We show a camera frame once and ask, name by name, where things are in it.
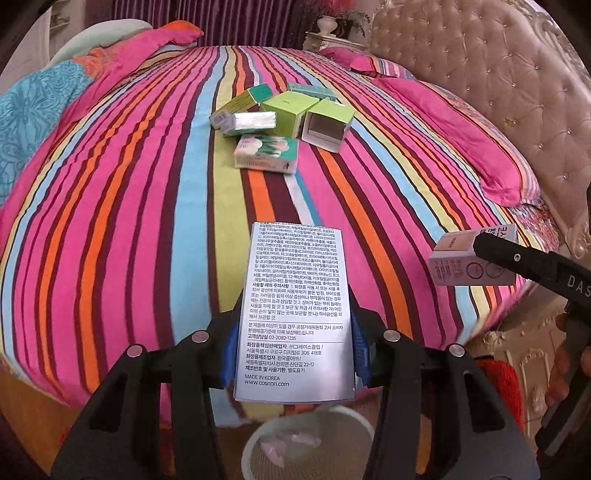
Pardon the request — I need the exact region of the pink white small box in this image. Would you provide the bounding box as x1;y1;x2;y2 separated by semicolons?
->
429;225;517;286

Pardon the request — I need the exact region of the silver printed box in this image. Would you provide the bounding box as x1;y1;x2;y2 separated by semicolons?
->
235;222;356;405

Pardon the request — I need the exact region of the white tissue pack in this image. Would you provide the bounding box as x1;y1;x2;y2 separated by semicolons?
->
259;438;287;468
288;432;322;449

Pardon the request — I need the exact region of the white mesh trash basket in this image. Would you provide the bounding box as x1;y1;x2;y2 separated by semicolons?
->
240;406;375;479

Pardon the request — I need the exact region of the red shaggy rug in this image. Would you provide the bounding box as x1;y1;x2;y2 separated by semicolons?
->
476;357;524;431

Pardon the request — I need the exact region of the pink near pillow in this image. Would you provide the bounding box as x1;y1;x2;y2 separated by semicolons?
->
373;77;541;207

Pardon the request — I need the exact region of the pink pillow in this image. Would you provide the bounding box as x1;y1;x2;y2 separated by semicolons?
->
320;47;416;80
373;77;541;207

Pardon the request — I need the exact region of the colourful striped bed cover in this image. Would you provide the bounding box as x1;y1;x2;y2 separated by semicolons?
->
1;47;559;406

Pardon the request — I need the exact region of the pink tufted headboard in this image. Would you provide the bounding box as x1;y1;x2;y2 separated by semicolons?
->
369;0;590;259

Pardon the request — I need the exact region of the green open box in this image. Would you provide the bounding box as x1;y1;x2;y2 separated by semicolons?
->
301;99;356;153

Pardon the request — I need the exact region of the green floral box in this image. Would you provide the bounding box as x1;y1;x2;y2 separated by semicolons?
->
233;135;298;175

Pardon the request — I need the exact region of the pink far pillow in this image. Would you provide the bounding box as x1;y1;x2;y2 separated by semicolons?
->
320;47;416;80

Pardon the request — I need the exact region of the silver small box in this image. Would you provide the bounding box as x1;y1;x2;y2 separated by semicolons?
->
219;111;276;136

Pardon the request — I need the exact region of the teal flat box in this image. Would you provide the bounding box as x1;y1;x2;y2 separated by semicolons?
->
287;82;337;101

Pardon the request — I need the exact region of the lime green box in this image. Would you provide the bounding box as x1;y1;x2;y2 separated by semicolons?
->
260;91;319;139

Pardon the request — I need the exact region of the blue patterned quilt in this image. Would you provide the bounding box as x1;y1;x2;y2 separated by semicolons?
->
0;60;93;201

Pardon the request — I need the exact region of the green teal long box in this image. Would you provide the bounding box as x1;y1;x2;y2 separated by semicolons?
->
209;83;273;130

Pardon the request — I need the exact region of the cream nightstand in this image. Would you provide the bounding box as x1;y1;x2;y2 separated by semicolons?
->
303;32;367;52

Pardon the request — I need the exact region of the white flower vase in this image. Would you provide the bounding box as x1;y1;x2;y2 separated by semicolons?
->
317;15;338;36

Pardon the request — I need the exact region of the pink orange blanket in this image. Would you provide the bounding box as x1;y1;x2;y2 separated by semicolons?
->
73;20;204;90

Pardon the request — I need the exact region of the pale green pillow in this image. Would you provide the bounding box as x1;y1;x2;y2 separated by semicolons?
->
48;19;153;66

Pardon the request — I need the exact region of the purple curtain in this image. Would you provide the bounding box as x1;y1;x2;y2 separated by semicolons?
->
85;0;318;49

